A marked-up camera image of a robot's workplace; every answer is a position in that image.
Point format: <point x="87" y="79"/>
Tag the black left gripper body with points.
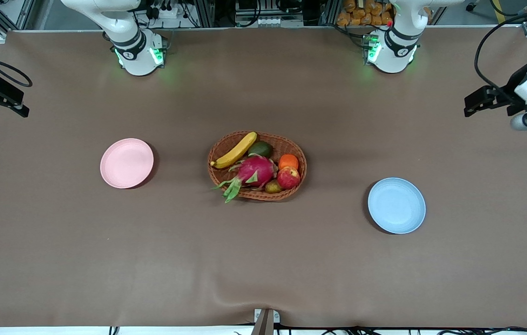
<point x="507" y="94"/>

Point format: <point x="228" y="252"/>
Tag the red apple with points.
<point x="288" y="177"/>

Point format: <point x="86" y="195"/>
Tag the yellow banana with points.
<point x="235" y="151"/>

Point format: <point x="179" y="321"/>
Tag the light blue plate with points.
<point x="396" y="204"/>

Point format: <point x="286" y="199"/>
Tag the pink plate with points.
<point x="126" y="163"/>

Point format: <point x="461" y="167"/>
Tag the bag of orange buns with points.
<point x="361" y="14"/>

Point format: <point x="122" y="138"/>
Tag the white power strip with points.
<point x="170" y="11"/>

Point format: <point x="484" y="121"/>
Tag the brown wicker basket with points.
<point x="291" y="149"/>

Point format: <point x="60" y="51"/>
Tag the orange fruit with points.
<point x="288" y="161"/>

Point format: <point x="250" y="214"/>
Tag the green avocado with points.
<point x="261" y="149"/>

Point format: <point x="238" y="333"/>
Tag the brown-green kiwi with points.
<point x="273" y="187"/>

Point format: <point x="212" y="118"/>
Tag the black electronics rack box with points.
<point x="268" y="9"/>

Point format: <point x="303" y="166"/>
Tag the pink dragon fruit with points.
<point x="256" y="170"/>

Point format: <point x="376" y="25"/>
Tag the brown table mat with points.
<point x="263" y="256"/>

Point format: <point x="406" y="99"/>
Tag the grey metal mount bracket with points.
<point x="266" y="321"/>

